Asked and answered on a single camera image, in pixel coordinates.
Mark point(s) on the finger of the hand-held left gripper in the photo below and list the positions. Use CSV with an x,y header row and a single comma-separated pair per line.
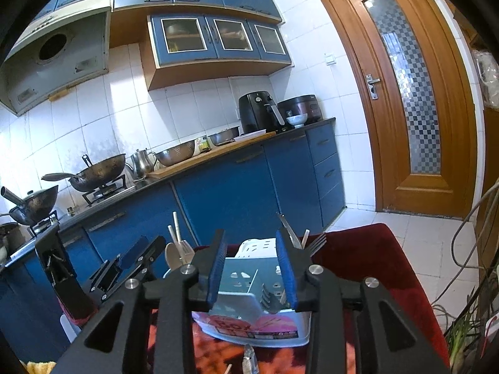
x,y
130,255
152,255

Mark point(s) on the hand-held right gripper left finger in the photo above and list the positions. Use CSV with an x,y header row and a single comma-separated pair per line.
x,y
216,268

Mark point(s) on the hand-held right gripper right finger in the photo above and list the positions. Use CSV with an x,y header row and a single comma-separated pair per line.
x,y
286,268

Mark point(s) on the pale wooden chopstick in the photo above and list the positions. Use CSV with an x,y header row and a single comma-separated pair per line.
x,y
171,233
228,369
177,226

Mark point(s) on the chopstick with metal cap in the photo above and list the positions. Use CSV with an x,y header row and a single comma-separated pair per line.
x,y
305,238

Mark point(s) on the slim metal utensil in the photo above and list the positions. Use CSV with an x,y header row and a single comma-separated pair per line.
x,y
290,232

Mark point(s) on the metal fork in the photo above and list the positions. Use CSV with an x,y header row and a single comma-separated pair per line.
x,y
317,241
273,300

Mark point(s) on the light blue utensil holder box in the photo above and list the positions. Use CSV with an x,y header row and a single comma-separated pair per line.
x,y
243,304

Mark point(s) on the small black wok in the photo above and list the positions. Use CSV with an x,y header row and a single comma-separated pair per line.
x,y
33,204

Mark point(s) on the gas stove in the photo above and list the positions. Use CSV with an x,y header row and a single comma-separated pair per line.
x,y
105,191

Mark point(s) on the blue base cabinets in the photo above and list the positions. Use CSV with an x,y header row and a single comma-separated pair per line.
x,y
234,194

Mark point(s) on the red floral blanket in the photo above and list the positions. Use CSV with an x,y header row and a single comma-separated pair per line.
x,y
370,261

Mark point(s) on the large black wok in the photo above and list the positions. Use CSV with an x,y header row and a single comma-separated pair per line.
x,y
99,171

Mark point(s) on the steel kettle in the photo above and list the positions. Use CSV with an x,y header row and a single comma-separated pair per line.
x,y
140,163

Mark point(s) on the steel colander bowl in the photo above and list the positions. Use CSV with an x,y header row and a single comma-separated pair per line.
x,y
175,155

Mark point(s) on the yellow cloth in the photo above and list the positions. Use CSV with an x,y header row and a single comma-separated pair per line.
x,y
41,368

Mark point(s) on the wooden cutting board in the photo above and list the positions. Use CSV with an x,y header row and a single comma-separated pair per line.
x,y
218,148

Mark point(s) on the small labelled jar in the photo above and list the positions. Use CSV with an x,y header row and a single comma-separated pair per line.
x,y
202,144

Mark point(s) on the wooden door with mosaic glass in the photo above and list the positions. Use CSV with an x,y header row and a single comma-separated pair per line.
x,y
390,191

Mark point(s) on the shallow steel pan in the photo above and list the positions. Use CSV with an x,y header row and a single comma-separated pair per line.
x,y
224,136

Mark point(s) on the white rectangular plate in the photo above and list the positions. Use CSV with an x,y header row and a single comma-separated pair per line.
x,y
249,135

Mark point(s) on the white ceramic bowl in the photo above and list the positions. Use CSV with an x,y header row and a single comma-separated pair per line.
x,y
296,120

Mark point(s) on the black air fryer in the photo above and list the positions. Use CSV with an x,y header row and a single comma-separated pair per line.
x,y
255,111

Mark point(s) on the dark rice cooker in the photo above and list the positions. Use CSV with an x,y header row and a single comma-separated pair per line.
x,y
302,107

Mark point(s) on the green onion stalks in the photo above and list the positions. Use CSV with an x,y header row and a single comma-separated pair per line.
x,y
462,343

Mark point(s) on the grey range hood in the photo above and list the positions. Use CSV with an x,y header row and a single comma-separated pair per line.
x,y
54,66

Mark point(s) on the white plastic bag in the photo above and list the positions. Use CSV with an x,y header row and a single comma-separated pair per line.
x,y
487,78

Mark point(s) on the white light switch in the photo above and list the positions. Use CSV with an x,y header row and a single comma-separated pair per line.
x,y
331,59

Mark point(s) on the glass-door wall cabinet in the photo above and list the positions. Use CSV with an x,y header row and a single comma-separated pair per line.
x,y
218,43

